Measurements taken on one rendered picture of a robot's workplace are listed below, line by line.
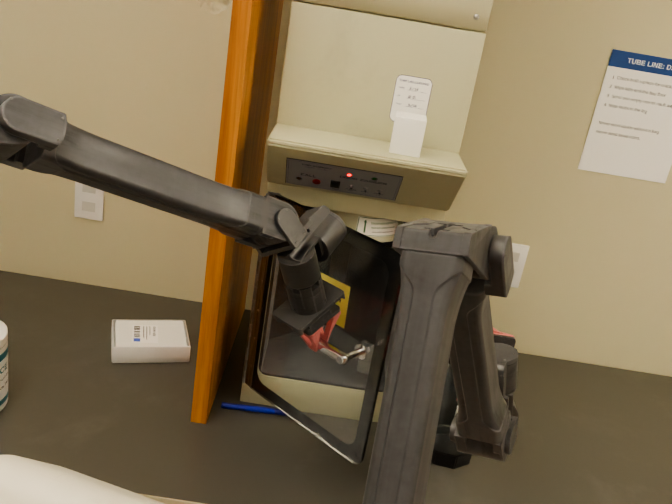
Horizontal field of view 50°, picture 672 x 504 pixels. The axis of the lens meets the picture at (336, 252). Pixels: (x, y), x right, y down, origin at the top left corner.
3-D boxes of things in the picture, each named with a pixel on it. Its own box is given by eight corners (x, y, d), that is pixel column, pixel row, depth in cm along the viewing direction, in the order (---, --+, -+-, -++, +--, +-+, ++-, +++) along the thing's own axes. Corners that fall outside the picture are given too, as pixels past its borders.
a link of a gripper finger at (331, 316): (289, 349, 120) (277, 309, 114) (319, 323, 123) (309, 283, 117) (318, 368, 116) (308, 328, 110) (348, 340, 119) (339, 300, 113)
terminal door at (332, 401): (248, 383, 142) (273, 191, 128) (362, 467, 124) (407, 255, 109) (245, 384, 142) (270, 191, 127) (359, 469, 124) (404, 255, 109)
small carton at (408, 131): (389, 145, 121) (396, 110, 119) (419, 151, 121) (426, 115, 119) (388, 152, 117) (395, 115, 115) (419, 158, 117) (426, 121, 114)
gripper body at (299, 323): (273, 321, 114) (263, 287, 109) (318, 284, 119) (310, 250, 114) (302, 339, 110) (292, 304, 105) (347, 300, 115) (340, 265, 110)
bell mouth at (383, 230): (317, 203, 149) (322, 178, 147) (402, 217, 149) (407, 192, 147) (312, 233, 132) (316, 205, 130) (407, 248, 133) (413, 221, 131)
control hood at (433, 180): (267, 178, 127) (274, 122, 124) (447, 207, 128) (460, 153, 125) (258, 197, 117) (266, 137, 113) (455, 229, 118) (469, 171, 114)
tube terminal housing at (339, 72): (255, 340, 168) (302, -6, 140) (392, 362, 169) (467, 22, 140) (238, 401, 145) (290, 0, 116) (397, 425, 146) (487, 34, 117)
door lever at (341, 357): (324, 337, 124) (326, 323, 123) (365, 361, 118) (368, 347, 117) (302, 345, 120) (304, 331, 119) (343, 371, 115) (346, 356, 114)
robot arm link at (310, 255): (268, 254, 105) (301, 263, 103) (293, 226, 109) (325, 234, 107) (277, 289, 110) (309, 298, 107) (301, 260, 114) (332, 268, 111)
